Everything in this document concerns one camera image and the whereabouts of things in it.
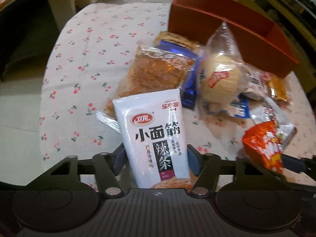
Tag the blue white cartoon snack packet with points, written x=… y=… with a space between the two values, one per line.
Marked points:
x=239 y=108

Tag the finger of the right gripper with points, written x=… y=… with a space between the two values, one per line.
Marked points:
x=305 y=165

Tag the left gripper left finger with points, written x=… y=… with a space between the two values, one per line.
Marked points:
x=107 y=166

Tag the clear packet brown tofu snack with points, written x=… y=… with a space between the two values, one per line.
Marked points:
x=152 y=70

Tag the white green seaweed snack packet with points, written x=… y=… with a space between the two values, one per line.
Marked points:
x=270 y=111

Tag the red cardboard box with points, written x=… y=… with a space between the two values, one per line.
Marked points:
x=260 y=40

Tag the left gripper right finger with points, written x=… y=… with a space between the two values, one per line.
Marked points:
x=207 y=168

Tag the gold foil snack packet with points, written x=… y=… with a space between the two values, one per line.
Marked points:
x=176 y=39

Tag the white spicy strip packet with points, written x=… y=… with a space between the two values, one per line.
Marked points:
x=153 y=132

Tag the cherry print tablecloth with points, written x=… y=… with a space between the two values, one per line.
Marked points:
x=92 y=54

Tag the red orange snack packet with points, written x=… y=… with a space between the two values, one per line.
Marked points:
x=261 y=146

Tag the round bun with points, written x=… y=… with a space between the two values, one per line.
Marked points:
x=221 y=75

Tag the dark blue wafer biscuit packet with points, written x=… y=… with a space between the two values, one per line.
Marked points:
x=188 y=90

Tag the orange cake in clear wrapper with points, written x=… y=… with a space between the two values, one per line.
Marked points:
x=276 y=88

